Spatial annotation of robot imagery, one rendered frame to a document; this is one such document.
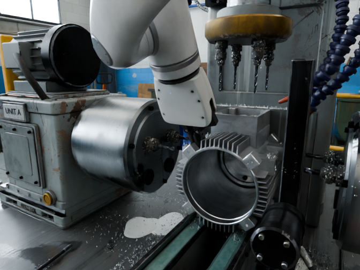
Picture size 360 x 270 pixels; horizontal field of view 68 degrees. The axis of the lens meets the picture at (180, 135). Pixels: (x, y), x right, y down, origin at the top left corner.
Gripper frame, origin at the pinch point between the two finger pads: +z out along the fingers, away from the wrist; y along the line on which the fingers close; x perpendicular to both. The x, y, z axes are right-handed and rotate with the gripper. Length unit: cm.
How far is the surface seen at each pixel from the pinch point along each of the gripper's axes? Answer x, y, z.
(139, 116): 1.7, -15.1, -2.5
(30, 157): -11.8, -48.1, 5.1
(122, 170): -8.8, -16.4, 5.0
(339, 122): 327, 32, 261
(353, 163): -2.9, 27.4, -1.8
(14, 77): 9, -71, -8
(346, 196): -6.3, 27.1, 2.0
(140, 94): 405, -407, 285
